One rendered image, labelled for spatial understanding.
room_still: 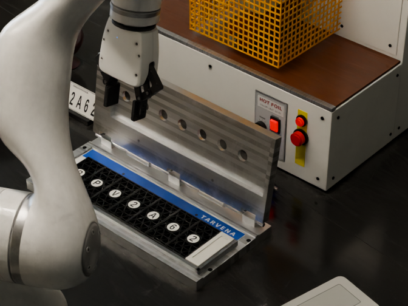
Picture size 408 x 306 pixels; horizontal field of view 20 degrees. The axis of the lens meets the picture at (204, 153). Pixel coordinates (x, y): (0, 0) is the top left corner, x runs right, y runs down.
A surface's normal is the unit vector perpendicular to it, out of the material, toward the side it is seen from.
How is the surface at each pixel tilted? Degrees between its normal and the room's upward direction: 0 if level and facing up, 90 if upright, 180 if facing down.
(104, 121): 81
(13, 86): 63
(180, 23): 0
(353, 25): 90
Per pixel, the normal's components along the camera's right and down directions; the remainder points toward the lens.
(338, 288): 0.00, -0.81
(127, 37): -0.60, 0.23
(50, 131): 0.65, -0.02
